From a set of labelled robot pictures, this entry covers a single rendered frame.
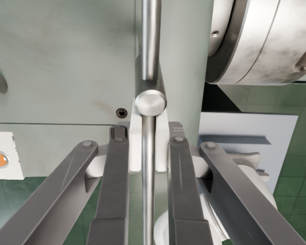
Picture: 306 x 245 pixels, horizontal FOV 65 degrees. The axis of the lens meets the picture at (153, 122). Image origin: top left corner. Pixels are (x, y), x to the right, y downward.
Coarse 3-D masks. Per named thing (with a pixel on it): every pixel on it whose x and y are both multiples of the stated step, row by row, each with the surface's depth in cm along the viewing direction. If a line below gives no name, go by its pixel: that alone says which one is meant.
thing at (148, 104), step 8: (136, 64) 20; (136, 72) 19; (160, 72) 18; (136, 80) 18; (144, 80) 17; (152, 80) 17; (160, 80) 17; (136, 88) 17; (144, 88) 16; (152, 88) 16; (160, 88) 16; (136, 96) 16; (144, 96) 16; (152, 96) 16; (160, 96) 16; (136, 104) 16; (144, 104) 16; (152, 104) 16; (160, 104) 16; (144, 112) 17; (152, 112) 17; (160, 112) 17
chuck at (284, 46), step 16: (288, 0) 27; (304, 0) 27; (288, 16) 28; (304, 16) 28; (272, 32) 29; (288, 32) 29; (304, 32) 29; (272, 48) 31; (288, 48) 31; (304, 48) 31; (256, 64) 33; (272, 64) 33; (288, 64) 33; (240, 80) 38; (256, 80) 38; (272, 80) 38; (288, 80) 38
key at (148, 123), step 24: (144, 0) 14; (144, 24) 14; (144, 48) 15; (144, 72) 17; (144, 120) 19; (144, 144) 21; (144, 168) 22; (144, 192) 23; (144, 216) 24; (144, 240) 26
